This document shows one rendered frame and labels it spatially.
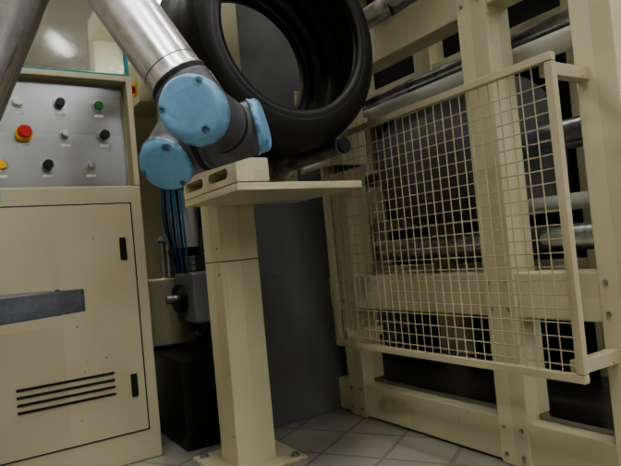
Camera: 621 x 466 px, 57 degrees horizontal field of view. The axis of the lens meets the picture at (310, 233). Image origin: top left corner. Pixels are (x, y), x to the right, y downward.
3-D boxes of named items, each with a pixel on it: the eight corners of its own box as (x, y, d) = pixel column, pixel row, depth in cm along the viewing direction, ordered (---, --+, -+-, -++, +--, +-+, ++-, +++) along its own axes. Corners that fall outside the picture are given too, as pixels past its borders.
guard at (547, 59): (336, 345, 193) (317, 141, 195) (340, 344, 194) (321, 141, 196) (585, 385, 117) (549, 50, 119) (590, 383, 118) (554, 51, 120)
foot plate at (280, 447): (192, 459, 181) (191, 453, 181) (267, 438, 195) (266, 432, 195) (226, 485, 158) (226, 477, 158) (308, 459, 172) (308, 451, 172)
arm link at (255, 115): (262, 142, 87) (188, 166, 89) (281, 154, 98) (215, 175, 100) (247, 84, 87) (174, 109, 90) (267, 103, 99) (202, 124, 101)
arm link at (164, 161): (205, 184, 94) (151, 201, 96) (216, 151, 104) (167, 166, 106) (179, 134, 89) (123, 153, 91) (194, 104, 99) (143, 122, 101)
